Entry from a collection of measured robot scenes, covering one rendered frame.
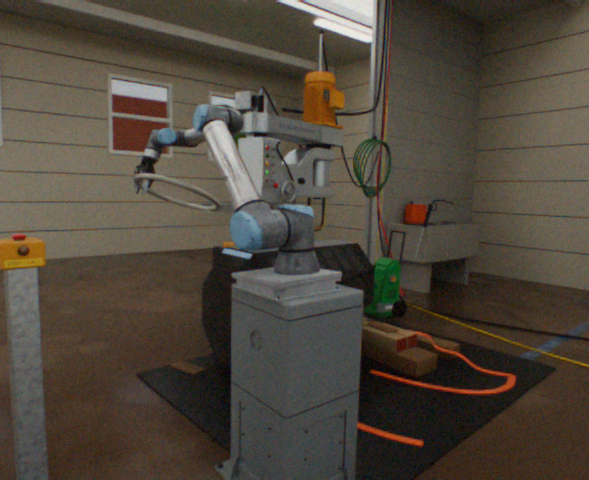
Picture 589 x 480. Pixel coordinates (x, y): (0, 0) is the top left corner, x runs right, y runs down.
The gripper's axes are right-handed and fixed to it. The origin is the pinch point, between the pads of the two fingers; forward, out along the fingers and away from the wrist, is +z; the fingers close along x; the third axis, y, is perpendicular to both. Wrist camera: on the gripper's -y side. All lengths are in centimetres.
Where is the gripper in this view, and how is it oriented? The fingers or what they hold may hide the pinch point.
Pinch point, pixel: (140, 193)
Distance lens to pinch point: 259.4
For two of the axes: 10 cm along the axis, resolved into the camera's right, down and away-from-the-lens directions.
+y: -1.3, -2.2, -9.7
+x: 9.5, 2.4, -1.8
